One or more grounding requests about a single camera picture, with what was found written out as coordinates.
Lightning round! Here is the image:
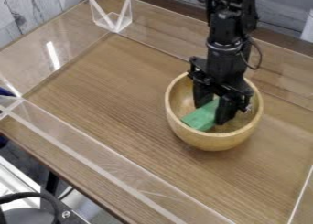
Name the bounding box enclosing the clear acrylic tray wall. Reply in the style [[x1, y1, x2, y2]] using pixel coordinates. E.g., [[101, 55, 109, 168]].
[[0, 0, 313, 224]]

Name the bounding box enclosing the light wooden bowl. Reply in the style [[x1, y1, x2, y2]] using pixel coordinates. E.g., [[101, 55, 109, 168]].
[[163, 73, 263, 151]]

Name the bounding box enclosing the blue object at left edge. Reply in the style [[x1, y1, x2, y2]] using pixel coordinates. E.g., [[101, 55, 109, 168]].
[[0, 87, 16, 97]]

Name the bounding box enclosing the black metal table leg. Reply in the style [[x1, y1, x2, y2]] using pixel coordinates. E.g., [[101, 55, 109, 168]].
[[45, 172, 60, 195]]

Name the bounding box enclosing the black cable loop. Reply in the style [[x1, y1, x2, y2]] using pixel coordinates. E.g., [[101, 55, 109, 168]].
[[0, 191, 58, 224]]

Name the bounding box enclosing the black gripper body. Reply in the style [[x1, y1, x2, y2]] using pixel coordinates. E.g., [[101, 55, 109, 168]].
[[187, 41, 254, 112]]

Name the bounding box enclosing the green rectangular block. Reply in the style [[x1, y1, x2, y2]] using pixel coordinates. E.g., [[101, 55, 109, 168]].
[[180, 100, 219, 132]]

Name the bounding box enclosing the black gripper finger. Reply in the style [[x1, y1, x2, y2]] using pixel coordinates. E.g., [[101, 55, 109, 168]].
[[215, 95, 238, 125], [192, 81, 214, 108]]

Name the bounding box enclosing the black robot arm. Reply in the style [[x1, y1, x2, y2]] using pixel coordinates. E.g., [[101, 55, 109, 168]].
[[188, 0, 258, 125]]

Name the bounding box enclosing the white object at right edge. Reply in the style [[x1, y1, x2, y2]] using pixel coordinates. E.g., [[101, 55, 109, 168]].
[[300, 14, 313, 43]]

